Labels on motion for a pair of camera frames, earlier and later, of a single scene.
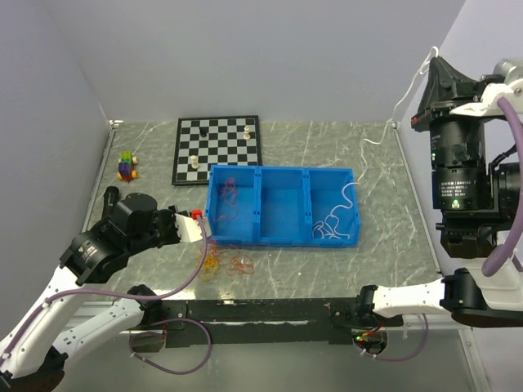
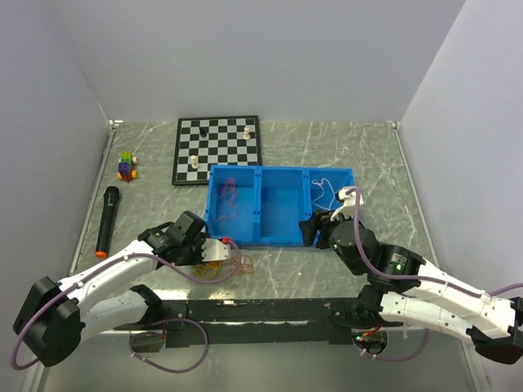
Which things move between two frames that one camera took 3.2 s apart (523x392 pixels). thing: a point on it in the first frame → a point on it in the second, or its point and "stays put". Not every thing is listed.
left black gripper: (171, 216) → (199, 238)
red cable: (230, 195) stays put
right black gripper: (438, 99) → (320, 220)
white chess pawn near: (194, 165) stays put
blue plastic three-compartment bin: (283, 206) stays put
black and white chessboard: (201, 142) stays put
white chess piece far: (247, 135) stays put
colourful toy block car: (124, 167) stays put
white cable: (421, 72) → (315, 181)
